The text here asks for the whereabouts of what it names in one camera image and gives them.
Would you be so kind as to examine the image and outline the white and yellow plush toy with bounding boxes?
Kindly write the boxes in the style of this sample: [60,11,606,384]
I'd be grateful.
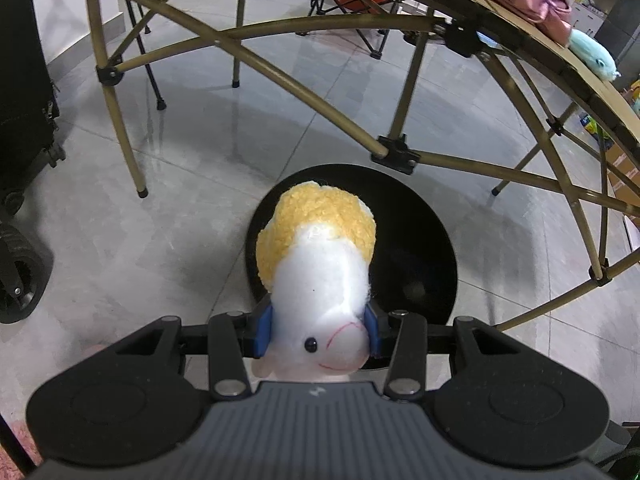
[250,180,377,381]

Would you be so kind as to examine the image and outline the teal plush toy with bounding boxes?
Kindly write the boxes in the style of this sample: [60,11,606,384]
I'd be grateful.
[567,28,621,81]

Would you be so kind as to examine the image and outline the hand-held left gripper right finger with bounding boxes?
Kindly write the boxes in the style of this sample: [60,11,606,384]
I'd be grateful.
[364,305,533,401]

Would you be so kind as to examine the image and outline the tan slatted folding table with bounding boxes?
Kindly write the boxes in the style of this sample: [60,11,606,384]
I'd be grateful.
[0,0,640,333]

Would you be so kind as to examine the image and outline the black trash bin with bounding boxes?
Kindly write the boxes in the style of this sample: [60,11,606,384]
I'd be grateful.
[245,163,458,371]

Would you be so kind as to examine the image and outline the black suitcase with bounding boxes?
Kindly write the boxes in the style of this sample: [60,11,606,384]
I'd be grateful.
[0,0,66,216]

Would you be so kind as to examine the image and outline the large cardboard box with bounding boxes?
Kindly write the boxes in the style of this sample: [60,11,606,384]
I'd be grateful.
[607,145,640,211]

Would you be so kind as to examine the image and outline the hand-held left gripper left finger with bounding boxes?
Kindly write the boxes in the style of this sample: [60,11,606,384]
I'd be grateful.
[100,305,273,401]

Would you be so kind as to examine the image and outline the black folding chair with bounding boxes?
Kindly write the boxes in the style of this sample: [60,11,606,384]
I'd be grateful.
[297,0,401,58]

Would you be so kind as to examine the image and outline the pink fleece clothing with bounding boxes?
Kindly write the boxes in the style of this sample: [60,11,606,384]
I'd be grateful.
[0,420,43,468]

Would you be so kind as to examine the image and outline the black rubber wheel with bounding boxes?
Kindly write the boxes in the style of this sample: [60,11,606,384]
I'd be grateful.
[0,224,53,323]

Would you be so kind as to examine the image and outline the green bag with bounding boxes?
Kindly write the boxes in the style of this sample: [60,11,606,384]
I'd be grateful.
[579,110,613,148]

